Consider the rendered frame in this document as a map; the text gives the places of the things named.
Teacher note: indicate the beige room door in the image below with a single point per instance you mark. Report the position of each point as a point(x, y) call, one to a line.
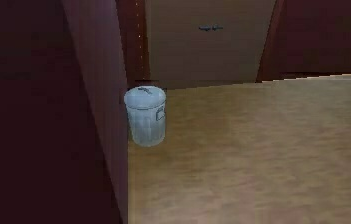
point(203, 56)

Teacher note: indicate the grey metal trash bin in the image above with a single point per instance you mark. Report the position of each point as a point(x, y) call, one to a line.
point(145, 116)

